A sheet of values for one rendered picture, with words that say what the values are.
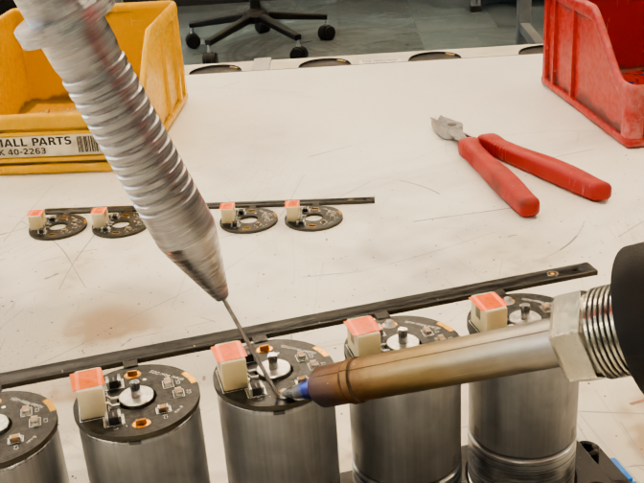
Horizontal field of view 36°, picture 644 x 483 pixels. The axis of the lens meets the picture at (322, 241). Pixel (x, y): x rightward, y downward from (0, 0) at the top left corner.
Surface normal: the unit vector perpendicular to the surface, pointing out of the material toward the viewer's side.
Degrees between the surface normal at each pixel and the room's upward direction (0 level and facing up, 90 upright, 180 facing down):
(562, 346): 90
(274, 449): 90
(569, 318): 38
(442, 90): 0
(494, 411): 90
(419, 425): 90
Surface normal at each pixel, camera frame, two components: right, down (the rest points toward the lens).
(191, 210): 0.74, 0.07
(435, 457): 0.47, 0.35
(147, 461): 0.22, 0.40
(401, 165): -0.06, -0.90
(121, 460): -0.12, 0.43
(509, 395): -0.46, 0.40
